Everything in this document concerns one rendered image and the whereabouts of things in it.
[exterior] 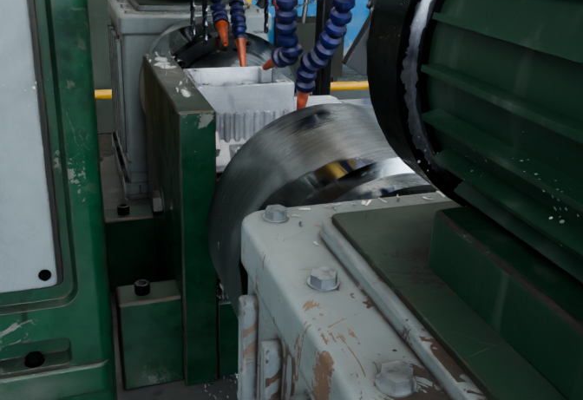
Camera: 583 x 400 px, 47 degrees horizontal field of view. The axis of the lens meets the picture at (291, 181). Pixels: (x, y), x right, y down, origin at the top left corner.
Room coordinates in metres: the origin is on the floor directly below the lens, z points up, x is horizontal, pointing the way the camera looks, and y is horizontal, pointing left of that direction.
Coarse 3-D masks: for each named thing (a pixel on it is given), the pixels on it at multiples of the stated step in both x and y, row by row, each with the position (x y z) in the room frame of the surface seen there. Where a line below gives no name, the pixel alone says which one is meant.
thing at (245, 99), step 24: (192, 72) 0.85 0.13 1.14; (216, 72) 0.87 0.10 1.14; (240, 72) 0.88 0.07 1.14; (264, 72) 0.88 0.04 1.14; (216, 96) 0.78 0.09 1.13; (240, 96) 0.79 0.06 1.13; (264, 96) 0.80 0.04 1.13; (288, 96) 0.81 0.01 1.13; (216, 120) 0.77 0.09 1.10; (240, 120) 0.79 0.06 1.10; (264, 120) 0.80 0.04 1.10
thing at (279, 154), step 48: (288, 144) 0.56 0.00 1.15; (336, 144) 0.53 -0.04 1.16; (384, 144) 0.52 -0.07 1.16; (240, 192) 0.55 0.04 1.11; (288, 192) 0.49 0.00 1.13; (336, 192) 0.47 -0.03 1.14; (384, 192) 0.46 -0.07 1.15; (432, 192) 0.47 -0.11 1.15; (240, 240) 0.50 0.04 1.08; (240, 288) 0.48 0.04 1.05
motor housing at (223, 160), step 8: (312, 96) 0.89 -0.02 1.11; (320, 96) 0.88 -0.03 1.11; (328, 96) 0.89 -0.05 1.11; (296, 104) 0.84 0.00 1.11; (312, 104) 0.85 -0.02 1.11; (224, 144) 0.77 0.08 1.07; (224, 152) 0.77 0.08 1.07; (216, 160) 0.76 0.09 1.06; (224, 160) 0.76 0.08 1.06; (216, 168) 0.75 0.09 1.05; (224, 168) 0.75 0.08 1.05; (216, 176) 0.74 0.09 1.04; (216, 184) 0.74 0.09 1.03
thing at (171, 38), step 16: (208, 16) 1.19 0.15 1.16; (176, 32) 1.13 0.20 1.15; (208, 32) 1.05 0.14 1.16; (160, 48) 1.11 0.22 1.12; (176, 48) 1.04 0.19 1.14; (192, 48) 1.03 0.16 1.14; (208, 48) 1.04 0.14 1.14; (224, 48) 1.05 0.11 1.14; (256, 48) 1.06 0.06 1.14; (272, 48) 1.07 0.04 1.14; (192, 64) 1.03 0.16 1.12; (208, 64) 1.03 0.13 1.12; (224, 64) 1.04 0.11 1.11; (256, 64) 1.06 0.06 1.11; (144, 96) 1.08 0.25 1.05; (144, 112) 1.14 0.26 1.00
